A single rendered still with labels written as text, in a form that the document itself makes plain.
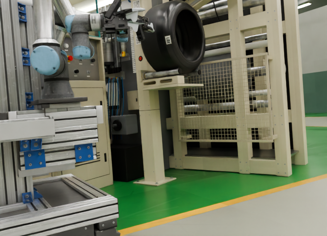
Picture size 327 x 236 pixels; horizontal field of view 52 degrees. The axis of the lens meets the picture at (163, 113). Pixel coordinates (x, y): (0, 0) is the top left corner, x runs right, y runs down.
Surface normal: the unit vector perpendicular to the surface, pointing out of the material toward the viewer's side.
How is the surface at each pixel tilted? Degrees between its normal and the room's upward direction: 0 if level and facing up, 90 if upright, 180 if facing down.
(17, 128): 90
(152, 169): 90
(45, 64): 98
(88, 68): 90
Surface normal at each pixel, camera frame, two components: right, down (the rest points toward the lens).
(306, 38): -0.86, 0.07
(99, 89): 0.79, -0.04
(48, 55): 0.08, 0.15
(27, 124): 0.50, -0.02
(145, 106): -0.61, 0.07
